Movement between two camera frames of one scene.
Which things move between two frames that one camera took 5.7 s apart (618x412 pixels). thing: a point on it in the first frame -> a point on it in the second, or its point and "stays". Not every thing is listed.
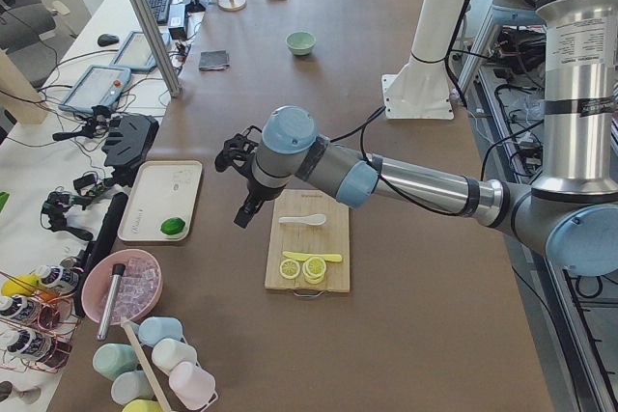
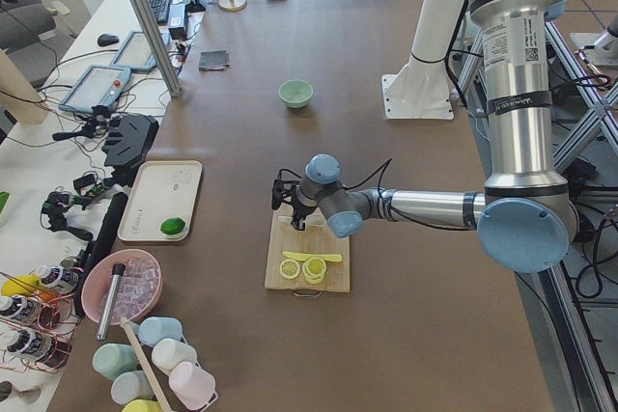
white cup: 166,352 stays
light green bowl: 300,42 -> 295,93
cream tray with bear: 162,196 stays
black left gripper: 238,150 -> 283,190
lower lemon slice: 290,268 stays
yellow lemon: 26,284 stays
